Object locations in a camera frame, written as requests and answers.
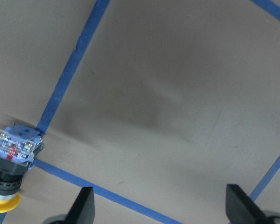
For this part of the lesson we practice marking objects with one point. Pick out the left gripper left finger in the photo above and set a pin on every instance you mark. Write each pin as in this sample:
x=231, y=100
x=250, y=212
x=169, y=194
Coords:
x=81, y=212

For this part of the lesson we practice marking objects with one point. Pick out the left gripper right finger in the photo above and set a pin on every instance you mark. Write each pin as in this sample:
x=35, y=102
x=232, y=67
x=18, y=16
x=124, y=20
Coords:
x=240, y=209

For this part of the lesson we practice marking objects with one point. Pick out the yellow push button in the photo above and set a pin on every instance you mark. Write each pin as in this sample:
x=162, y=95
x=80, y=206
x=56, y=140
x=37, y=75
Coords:
x=19, y=146

